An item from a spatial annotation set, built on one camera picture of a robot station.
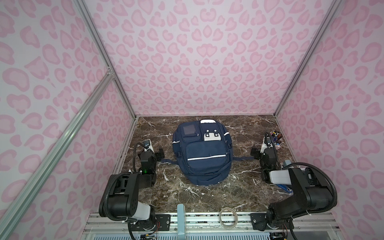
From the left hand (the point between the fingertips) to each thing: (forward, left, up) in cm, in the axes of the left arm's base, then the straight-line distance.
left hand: (153, 145), depth 91 cm
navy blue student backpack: (-4, -31, -1) cm, 31 cm away
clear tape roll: (-41, -43, -9) cm, 60 cm away
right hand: (0, -67, -1) cm, 67 cm away
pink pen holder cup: (-2, -75, -1) cm, 75 cm away
